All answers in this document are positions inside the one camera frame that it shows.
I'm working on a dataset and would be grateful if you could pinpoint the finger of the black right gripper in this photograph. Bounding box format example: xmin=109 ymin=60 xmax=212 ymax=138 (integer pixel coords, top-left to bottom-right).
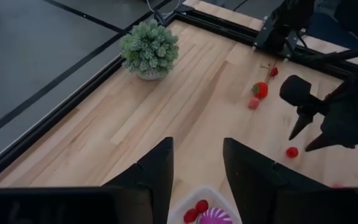
xmin=288 ymin=107 xmax=315 ymax=141
xmin=305 ymin=133 xmax=336 ymax=152

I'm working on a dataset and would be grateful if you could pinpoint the large red strawberry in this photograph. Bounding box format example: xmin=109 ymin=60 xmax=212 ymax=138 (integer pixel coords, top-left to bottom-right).
xmin=251 ymin=82 xmax=269 ymax=100

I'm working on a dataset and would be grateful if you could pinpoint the clear plastic tupperware container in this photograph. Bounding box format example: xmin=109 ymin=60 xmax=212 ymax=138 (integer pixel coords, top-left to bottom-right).
xmin=166 ymin=186 xmax=244 ymax=224

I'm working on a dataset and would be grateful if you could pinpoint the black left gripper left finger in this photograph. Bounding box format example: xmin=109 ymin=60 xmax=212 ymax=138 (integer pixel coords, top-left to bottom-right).
xmin=0 ymin=136 xmax=175 ymax=224

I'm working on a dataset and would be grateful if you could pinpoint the pink white striped fruit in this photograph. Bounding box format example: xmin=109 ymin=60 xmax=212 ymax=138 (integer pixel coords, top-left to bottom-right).
xmin=197 ymin=207 xmax=233 ymax=224

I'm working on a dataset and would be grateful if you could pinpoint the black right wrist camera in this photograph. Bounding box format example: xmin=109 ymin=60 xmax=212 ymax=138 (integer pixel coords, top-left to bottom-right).
xmin=279 ymin=74 xmax=328 ymax=116

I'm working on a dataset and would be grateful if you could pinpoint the small red strawberry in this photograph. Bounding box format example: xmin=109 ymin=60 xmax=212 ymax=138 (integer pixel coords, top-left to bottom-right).
xmin=183 ymin=208 xmax=200 ymax=224
xmin=196 ymin=199 xmax=209 ymax=213

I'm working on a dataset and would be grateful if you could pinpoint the red cherry tomato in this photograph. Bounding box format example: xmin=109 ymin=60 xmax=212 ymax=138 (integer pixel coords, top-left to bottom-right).
xmin=285 ymin=146 xmax=299 ymax=159

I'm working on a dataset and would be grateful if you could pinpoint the green potted plant white pot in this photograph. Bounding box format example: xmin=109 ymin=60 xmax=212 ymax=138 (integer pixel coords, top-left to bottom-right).
xmin=119 ymin=19 xmax=180 ymax=81

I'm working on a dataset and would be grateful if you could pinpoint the grey cable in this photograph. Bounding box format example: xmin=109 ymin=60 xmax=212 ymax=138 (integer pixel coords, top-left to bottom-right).
xmin=146 ymin=0 xmax=185 ymax=24

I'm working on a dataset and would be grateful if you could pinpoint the small pink fruit piece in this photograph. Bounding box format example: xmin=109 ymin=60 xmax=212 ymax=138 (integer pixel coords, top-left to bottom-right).
xmin=247 ymin=96 xmax=260 ymax=110

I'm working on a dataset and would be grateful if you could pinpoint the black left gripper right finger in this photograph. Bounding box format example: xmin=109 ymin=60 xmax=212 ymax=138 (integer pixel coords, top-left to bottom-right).
xmin=223 ymin=137 xmax=358 ymax=224

